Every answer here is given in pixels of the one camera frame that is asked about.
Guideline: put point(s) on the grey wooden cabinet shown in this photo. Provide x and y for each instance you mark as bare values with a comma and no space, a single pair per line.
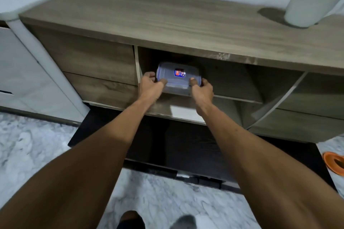
188,57

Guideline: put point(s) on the person's left forearm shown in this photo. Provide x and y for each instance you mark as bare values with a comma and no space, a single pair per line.
80,167

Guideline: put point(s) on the person's left hand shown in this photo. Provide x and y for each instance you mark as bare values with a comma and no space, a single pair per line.
148,88

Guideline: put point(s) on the person's left foot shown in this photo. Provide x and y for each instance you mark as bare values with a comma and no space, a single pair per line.
131,220

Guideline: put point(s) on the person's right thumb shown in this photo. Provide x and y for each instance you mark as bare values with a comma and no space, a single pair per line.
193,83

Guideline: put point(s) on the person's right forearm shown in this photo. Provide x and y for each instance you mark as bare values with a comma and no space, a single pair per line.
264,167

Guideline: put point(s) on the person's left thumb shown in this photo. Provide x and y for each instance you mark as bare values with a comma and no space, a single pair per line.
162,85

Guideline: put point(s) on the orange round object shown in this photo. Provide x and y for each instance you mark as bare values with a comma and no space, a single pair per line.
334,162

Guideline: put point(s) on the dark wooden base board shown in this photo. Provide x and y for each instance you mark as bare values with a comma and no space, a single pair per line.
188,148

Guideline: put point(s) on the person's right hand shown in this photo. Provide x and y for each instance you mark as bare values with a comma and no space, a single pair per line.
202,93

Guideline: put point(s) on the person's foot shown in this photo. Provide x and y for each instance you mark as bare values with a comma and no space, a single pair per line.
183,222
131,220

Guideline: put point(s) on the clear plastic container with lid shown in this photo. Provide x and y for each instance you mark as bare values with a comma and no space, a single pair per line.
178,78

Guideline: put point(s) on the person's right foot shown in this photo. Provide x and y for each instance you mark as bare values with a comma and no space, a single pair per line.
183,222

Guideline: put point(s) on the white paper sheet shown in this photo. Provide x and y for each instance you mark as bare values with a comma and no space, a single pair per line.
185,113

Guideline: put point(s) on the white cabinet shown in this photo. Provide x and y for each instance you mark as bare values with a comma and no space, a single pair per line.
29,49

